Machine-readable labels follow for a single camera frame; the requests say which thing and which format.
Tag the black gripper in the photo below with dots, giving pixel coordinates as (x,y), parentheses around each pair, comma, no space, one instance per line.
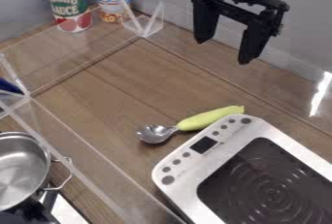
(260,15)

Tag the white and black stove top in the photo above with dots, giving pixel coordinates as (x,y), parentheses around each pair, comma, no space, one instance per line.
(242,173)

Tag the tomato sauce can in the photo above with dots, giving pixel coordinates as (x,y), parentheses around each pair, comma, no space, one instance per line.
(72,15)

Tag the blue object at left edge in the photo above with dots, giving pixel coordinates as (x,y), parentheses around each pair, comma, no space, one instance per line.
(7,87)

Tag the clear acrylic corner bracket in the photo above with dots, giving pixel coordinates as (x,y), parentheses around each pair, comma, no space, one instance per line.
(142,25)

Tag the steel pot with handle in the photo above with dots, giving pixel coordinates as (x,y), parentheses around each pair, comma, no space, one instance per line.
(25,161)

